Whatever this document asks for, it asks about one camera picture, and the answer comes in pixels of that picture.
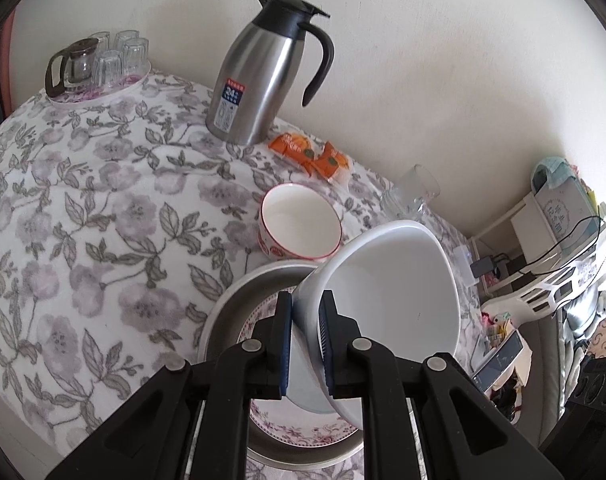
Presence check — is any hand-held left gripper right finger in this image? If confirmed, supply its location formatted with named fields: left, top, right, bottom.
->
left=317, top=289, right=566, bottom=480

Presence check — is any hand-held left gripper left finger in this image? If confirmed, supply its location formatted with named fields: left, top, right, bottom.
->
left=46, top=291, right=293, bottom=480

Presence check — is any stainless steel plate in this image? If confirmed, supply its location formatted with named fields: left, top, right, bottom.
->
left=195, top=259, right=366, bottom=471

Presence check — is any pink floral rim plate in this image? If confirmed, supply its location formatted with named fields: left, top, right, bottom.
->
left=235, top=292, right=359, bottom=448

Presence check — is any plain white bowl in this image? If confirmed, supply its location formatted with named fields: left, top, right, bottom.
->
left=293, top=219, right=460, bottom=428

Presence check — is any red rimmed white bowl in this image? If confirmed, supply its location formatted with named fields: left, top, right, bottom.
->
left=257, top=183, right=343, bottom=262

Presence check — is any white power strip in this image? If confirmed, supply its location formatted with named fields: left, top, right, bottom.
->
left=453, top=247, right=477, bottom=288

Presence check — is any smartphone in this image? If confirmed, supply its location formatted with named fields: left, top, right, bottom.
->
left=470, top=332, right=524, bottom=389

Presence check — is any colourful small toy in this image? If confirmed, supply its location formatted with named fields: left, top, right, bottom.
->
left=482, top=310, right=514, bottom=343

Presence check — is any orange snack packet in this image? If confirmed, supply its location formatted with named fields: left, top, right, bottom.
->
left=268, top=131, right=317, bottom=174
left=310, top=142, right=354, bottom=184

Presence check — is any white shelf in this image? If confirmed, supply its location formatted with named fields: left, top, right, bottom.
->
left=475, top=194, right=541, bottom=306

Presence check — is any white lattice plastic basket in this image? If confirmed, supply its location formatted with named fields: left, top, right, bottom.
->
left=480, top=240, right=606, bottom=322

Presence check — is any grey floral tablecloth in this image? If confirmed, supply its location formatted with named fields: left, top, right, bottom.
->
left=0, top=72, right=484, bottom=480

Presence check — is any grey fabric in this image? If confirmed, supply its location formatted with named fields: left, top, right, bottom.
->
left=555, top=285, right=606, bottom=411

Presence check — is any steel thermos jug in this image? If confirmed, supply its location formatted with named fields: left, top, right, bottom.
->
left=204, top=0, right=335, bottom=146

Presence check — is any white printed box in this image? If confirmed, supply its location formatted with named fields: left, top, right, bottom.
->
left=533, top=180, right=602, bottom=247

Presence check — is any dark dotted object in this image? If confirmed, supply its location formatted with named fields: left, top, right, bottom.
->
left=538, top=355, right=606, bottom=480

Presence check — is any teal cloth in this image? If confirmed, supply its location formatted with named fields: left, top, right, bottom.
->
left=530, top=156, right=580, bottom=187

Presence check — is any white round tray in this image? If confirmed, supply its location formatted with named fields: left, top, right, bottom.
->
left=46, top=57, right=153, bottom=107

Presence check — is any black cable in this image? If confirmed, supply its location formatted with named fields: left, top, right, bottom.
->
left=485, top=216, right=606, bottom=281

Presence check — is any glass teapot with black handle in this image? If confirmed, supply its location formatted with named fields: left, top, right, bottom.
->
left=44, top=39, right=102, bottom=99

